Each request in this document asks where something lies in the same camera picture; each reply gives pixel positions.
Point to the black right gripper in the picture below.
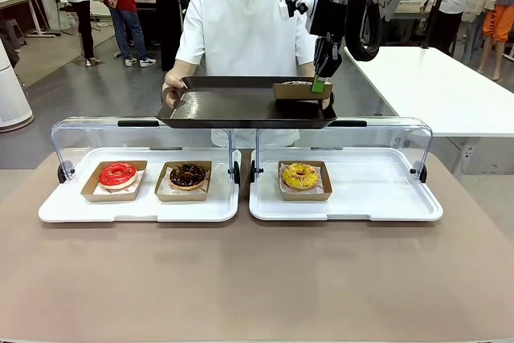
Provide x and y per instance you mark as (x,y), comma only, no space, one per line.
(329,17)

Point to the cardboard box of purple donut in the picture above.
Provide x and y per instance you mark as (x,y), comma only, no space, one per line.
(293,92)

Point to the dark brown serving tray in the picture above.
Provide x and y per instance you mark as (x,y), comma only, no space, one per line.
(233,108)

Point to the red glazed donut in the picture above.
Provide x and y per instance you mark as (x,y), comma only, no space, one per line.
(117,180)
(104,197)

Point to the person's right forearm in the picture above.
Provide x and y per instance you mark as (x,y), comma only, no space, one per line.
(182,68)

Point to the person in white shirt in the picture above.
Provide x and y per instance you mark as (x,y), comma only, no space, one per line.
(241,29)

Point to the yellow sprinkle donut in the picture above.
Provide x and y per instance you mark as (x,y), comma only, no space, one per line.
(300,177)

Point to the paper liner under yellow donut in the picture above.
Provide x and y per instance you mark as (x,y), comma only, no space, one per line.
(321,186)

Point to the yellow donut in box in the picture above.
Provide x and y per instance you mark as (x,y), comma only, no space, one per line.
(305,197)

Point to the chocolate sprinkle donut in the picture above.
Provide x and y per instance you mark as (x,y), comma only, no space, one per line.
(187,177)

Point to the chocolate donut in box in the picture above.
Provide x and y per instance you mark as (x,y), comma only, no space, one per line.
(182,197)

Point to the paper liner under chocolate donut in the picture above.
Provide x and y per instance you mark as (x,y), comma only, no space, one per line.
(164,186)

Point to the person's left hand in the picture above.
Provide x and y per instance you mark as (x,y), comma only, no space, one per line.
(331,100)

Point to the person's right hand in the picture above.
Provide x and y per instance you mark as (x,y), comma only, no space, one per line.
(172,86)

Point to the clear display lid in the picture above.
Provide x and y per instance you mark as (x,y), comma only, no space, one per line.
(361,134)
(140,134)

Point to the white side table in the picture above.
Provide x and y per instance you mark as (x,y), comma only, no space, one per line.
(433,90)

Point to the black tripod pole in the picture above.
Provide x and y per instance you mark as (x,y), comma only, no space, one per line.
(435,5)

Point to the white display tray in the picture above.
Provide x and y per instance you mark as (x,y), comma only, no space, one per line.
(188,208)
(361,198)

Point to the mannequin in white shirt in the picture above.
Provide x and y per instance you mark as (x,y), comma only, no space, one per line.
(449,17)

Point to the rack of dark clothes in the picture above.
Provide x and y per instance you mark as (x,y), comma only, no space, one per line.
(172,17)

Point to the mannequin in orange shorts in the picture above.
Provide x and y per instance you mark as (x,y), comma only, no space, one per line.
(496,21)

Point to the bystander in black trousers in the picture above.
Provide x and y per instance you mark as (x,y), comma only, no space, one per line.
(82,17)

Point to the white air purifier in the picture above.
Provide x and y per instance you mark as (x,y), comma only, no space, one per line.
(12,94)

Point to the grey stool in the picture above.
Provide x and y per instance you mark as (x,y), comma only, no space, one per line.
(12,31)

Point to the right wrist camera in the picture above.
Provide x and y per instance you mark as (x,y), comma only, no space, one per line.
(289,7)

